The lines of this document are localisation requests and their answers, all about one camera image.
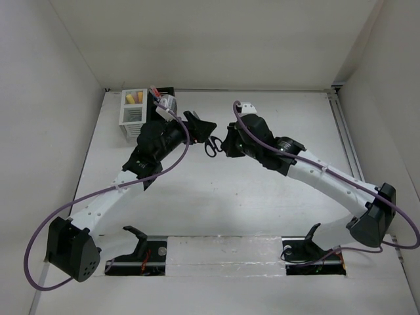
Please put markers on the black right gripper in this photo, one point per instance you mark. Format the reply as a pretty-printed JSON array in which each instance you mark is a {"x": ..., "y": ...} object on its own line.
[{"x": 228, "y": 144}]

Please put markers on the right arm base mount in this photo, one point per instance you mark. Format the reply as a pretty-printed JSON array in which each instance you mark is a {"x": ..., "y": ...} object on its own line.
[{"x": 302, "y": 257}]

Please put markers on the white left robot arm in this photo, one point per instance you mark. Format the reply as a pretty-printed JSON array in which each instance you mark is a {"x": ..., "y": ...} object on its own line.
[{"x": 75, "y": 244}]

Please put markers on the aluminium rail right side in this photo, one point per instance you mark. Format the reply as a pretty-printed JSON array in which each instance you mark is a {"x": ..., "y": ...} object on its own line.
[{"x": 344, "y": 133}]

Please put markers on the black handled scissors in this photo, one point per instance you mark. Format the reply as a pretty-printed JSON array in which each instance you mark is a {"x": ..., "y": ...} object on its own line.
[{"x": 212, "y": 146}]

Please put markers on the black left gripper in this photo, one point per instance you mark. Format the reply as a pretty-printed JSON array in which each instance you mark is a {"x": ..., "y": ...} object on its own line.
[{"x": 199, "y": 130}]

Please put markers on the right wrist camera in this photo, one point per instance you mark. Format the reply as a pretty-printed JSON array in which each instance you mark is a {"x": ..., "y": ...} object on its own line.
[{"x": 246, "y": 109}]

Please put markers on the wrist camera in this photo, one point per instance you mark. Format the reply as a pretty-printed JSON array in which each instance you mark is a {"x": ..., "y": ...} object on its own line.
[
  {"x": 167, "y": 107},
  {"x": 246, "y": 109}
]

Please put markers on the white slatted pen holder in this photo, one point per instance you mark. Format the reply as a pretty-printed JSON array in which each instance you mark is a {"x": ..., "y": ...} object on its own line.
[{"x": 132, "y": 116}]

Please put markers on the black slatted pen holder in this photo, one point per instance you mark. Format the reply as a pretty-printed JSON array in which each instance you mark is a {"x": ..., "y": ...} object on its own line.
[{"x": 151, "y": 114}]

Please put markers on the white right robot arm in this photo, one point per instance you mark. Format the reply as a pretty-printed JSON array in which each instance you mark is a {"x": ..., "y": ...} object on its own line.
[{"x": 370, "y": 206}]

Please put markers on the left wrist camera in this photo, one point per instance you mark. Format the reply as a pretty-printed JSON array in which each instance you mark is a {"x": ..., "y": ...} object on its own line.
[{"x": 167, "y": 107}]

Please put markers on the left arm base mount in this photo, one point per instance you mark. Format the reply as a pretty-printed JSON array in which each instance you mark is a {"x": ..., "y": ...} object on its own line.
[{"x": 148, "y": 258}]

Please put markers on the yellow highlighter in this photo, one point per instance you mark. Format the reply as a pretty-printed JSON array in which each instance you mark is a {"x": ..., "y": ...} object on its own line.
[{"x": 130, "y": 99}]

